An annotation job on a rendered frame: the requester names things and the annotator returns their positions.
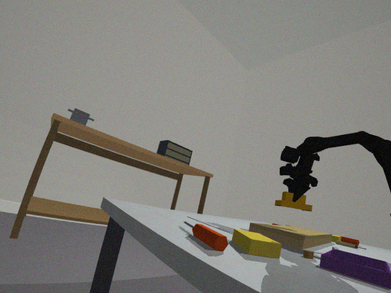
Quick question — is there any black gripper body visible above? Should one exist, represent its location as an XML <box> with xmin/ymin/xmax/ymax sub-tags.
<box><xmin>283</xmin><ymin>163</ymin><xmax>318</xmax><ymax>187</ymax></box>

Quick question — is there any purple tray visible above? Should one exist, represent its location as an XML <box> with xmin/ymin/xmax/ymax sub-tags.
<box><xmin>320</xmin><ymin>249</ymin><xmax>391</xmax><ymax>289</ymax></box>

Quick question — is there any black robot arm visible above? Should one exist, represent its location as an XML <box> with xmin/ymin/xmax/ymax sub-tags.
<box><xmin>280</xmin><ymin>131</ymin><xmax>391</xmax><ymax>192</ymax></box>

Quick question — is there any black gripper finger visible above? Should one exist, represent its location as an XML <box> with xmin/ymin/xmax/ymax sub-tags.
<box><xmin>286</xmin><ymin>183</ymin><xmax>295</xmax><ymax>193</ymax></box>
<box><xmin>292</xmin><ymin>181</ymin><xmax>310</xmax><ymax>202</ymax></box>

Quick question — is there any small brown block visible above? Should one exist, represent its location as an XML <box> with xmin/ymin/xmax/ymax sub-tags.
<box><xmin>303</xmin><ymin>250</ymin><xmax>314</xmax><ymax>259</ymax></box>

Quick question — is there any beige panel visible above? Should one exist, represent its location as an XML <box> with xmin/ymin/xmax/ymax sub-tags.
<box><xmin>249</xmin><ymin>222</ymin><xmax>332</xmax><ymax>250</ymax></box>

